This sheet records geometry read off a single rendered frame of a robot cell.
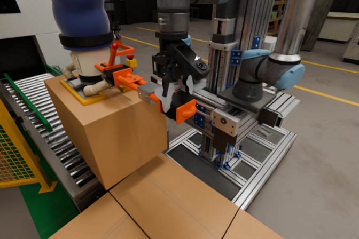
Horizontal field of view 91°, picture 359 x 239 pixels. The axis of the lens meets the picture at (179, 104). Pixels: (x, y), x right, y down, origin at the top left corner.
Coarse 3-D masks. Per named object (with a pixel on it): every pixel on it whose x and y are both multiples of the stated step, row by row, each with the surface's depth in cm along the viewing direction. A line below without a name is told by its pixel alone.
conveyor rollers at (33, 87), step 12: (24, 84) 220; (36, 84) 222; (12, 96) 195; (36, 96) 196; (48, 96) 196; (24, 108) 176; (48, 108) 176; (36, 120) 157; (48, 120) 156; (48, 132) 142; (60, 132) 142; (60, 144) 134; (72, 144) 132; (60, 156) 120; (72, 156) 125; (84, 168) 115; (84, 180) 107
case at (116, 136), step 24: (72, 96) 84; (120, 96) 84; (72, 120) 79; (96, 120) 68; (120, 120) 76; (144, 120) 87; (96, 144) 72; (120, 144) 82; (144, 144) 93; (96, 168) 81; (120, 168) 87
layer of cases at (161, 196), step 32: (160, 160) 118; (128, 192) 99; (160, 192) 99; (192, 192) 99; (96, 224) 85; (128, 224) 85; (160, 224) 85; (192, 224) 85; (224, 224) 85; (256, 224) 85
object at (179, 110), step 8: (176, 96) 52; (184, 96) 52; (160, 104) 52; (176, 104) 49; (184, 104) 49; (192, 104) 50; (160, 112) 53; (168, 112) 52; (176, 112) 47; (176, 120) 49; (184, 120) 50
